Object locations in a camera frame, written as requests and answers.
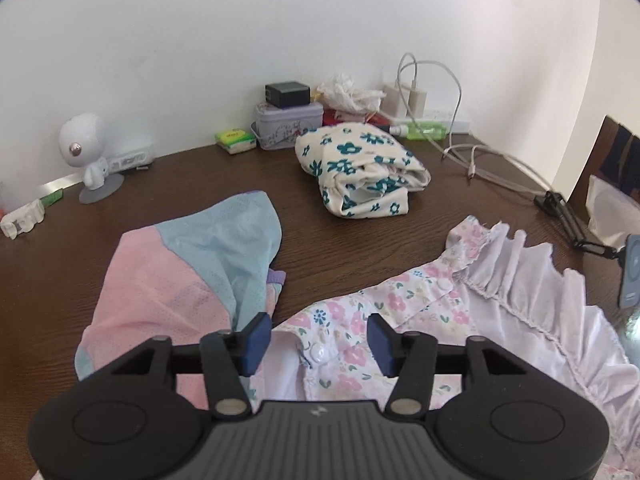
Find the green tissue pack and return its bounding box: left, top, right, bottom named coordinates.
left=215, top=129, right=257, bottom=155

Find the pink floral child's garment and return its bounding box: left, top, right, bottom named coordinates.
left=248, top=217, right=639, bottom=479

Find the crumpled white tissue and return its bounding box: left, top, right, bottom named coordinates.
left=316, top=74, right=386, bottom=115

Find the pink and blue mesh garment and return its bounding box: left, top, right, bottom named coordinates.
left=75, top=191, right=286, bottom=379

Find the white robot-shaped camera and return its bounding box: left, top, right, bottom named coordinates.
left=58, top=113, right=125, bottom=205

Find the grey metal tin box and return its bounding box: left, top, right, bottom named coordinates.
left=252, top=102, right=323, bottom=151

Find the folded cream teal-flower garment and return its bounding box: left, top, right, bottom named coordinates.
left=295, top=122, right=431, bottom=219

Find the green bottle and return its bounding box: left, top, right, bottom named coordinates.
left=388, top=122, right=448, bottom=141

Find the black charger block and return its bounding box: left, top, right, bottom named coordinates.
left=265, top=81, right=311, bottom=108

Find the dark wooden chair back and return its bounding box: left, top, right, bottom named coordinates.
left=568, top=116, right=639, bottom=222

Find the white USB cable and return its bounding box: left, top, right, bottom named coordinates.
left=439, top=131, right=551, bottom=194

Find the white charger adapter with cable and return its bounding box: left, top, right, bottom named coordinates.
left=395, top=52, right=463, bottom=162

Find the phone on stand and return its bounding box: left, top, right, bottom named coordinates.
left=618, top=234, right=640, bottom=309

